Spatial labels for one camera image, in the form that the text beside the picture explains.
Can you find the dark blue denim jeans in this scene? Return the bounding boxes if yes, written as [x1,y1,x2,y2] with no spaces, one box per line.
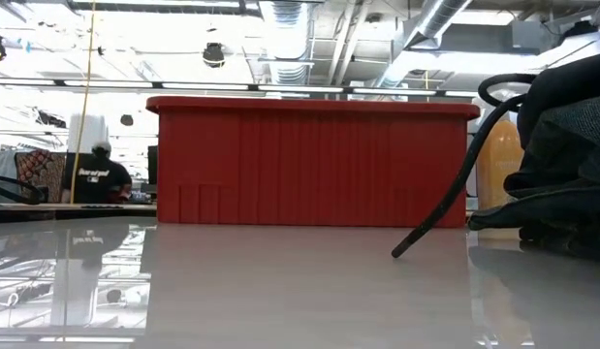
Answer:
[467,178,600,261]

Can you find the red plastic laundry bin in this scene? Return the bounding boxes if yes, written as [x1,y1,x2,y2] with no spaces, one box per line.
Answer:
[144,95,482,229]

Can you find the black monitor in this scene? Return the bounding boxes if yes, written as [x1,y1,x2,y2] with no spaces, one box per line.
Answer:
[146,144,160,185]

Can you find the black ceiling fixture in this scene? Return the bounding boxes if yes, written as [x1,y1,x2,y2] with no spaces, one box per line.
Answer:
[202,42,227,69]

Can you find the orange spray bottle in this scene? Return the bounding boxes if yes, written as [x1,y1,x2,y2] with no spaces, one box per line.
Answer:
[475,96,525,211]

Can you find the person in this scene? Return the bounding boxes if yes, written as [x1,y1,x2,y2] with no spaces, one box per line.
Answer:
[60,141,134,205]

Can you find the red patterned fabric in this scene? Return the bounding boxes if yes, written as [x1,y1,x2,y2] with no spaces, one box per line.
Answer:
[14,149,67,204]

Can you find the ribbed silver air duct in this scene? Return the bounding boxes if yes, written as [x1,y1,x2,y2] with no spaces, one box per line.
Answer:
[258,0,314,87]

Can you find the black cable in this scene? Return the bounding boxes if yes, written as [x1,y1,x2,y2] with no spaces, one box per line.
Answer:
[0,173,47,206]
[390,72,539,260]

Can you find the yellow hanging cord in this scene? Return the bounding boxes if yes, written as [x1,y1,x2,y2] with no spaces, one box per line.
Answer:
[69,0,97,205]

